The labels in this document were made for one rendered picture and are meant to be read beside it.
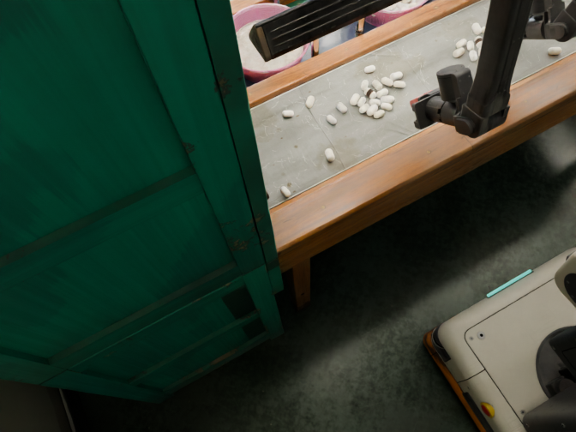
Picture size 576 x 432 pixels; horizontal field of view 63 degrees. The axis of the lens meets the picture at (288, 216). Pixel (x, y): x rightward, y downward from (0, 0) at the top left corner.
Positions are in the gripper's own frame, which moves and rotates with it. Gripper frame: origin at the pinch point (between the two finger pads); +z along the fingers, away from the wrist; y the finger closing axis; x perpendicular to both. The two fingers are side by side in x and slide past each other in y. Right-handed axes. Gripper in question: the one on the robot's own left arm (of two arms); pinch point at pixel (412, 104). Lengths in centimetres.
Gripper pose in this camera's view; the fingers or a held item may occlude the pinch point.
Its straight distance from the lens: 124.3
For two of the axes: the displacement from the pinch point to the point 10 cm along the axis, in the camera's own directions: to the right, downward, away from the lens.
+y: -8.7, 4.5, -1.7
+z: -3.4, -3.3, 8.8
